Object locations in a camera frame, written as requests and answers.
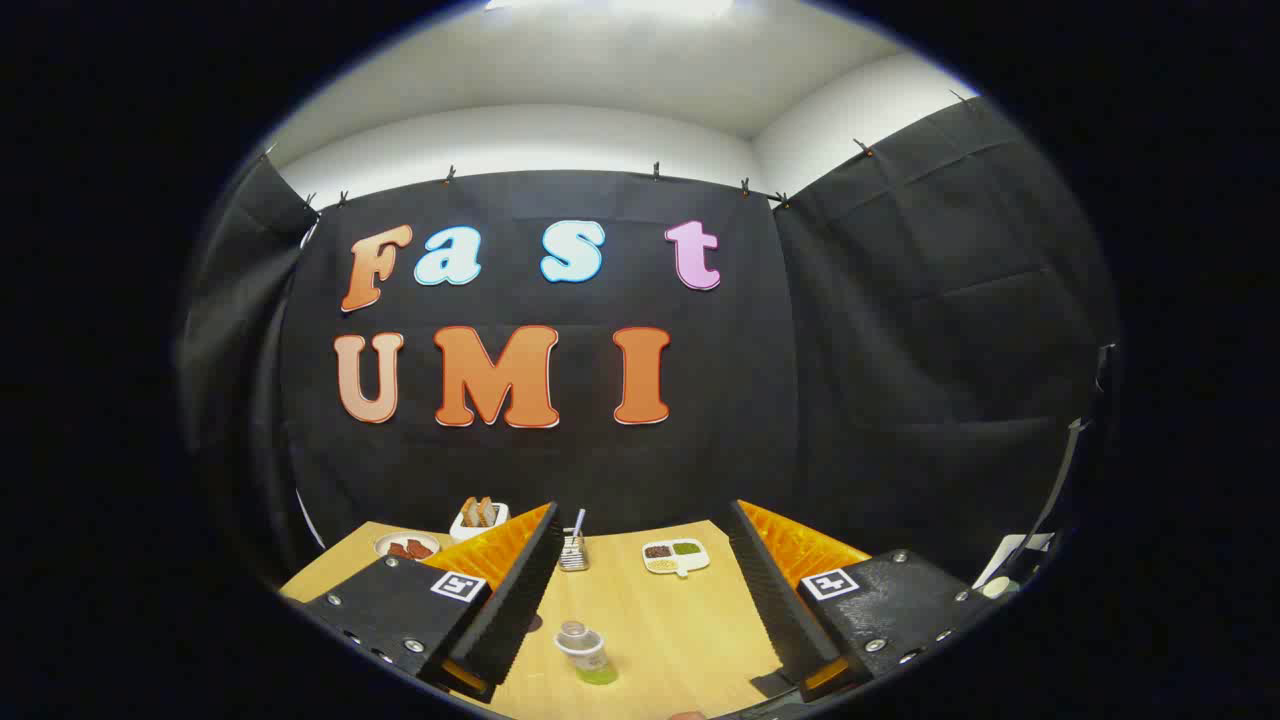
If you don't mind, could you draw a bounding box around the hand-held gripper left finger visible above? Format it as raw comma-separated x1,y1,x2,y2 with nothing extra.
298,502,569,703

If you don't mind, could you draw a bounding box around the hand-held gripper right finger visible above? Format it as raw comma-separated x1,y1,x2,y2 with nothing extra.
728,498,1001,703

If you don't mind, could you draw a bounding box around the clear juice bottle green label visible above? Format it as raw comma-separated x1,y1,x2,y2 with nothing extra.
555,620,619,686

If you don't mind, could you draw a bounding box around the white toaster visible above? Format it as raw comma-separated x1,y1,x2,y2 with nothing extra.
449,500,511,542

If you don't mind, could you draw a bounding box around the white divided dish with beans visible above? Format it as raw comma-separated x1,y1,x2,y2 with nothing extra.
642,538,711,579

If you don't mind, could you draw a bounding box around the wooden table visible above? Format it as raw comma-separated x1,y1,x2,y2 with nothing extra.
280,518,871,720

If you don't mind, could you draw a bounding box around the white round plate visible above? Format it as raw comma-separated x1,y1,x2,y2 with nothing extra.
374,532,442,562

